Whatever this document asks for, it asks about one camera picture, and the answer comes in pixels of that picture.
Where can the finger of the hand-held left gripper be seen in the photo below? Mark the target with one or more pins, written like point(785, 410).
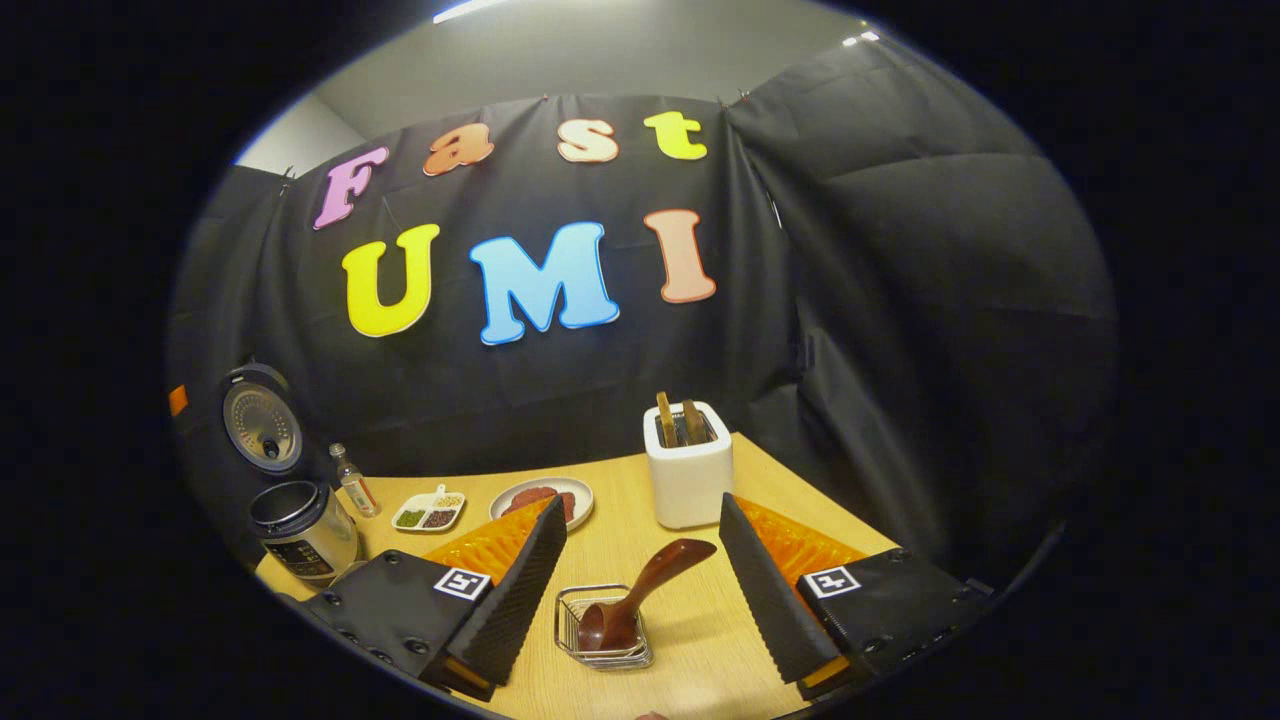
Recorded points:
point(178, 400)

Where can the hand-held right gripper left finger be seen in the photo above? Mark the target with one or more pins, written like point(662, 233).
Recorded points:
point(515, 600)

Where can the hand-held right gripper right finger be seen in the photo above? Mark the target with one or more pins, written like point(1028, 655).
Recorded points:
point(765, 600)

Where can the brown wooden spoon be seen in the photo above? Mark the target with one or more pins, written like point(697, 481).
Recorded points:
point(650, 585)

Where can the grey rice cooker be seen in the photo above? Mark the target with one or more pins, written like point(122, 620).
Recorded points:
point(300, 545)

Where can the white utensil holder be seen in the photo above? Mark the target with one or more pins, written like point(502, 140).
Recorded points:
point(690, 490)

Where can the red meat slice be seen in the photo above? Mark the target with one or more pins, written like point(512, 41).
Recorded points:
point(568, 506)
point(530, 498)

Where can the white divided bean dish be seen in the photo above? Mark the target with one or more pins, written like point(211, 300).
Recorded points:
point(440, 497)

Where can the round white plate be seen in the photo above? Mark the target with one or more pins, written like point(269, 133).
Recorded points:
point(582, 490)

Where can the small clear glass bottle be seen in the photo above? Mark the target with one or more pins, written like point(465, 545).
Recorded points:
point(357, 490)

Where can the black backdrop cloth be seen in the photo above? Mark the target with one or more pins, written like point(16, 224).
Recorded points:
point(900, 300)

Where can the small ceiling light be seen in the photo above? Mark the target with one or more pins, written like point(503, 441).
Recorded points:
point(860, 39)

